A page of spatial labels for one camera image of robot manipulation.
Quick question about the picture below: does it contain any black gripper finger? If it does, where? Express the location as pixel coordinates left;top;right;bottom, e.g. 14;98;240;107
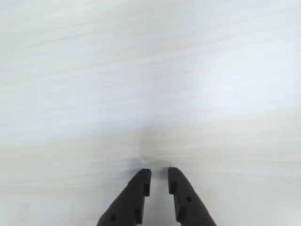
167;167;217;226
96;168;152;226

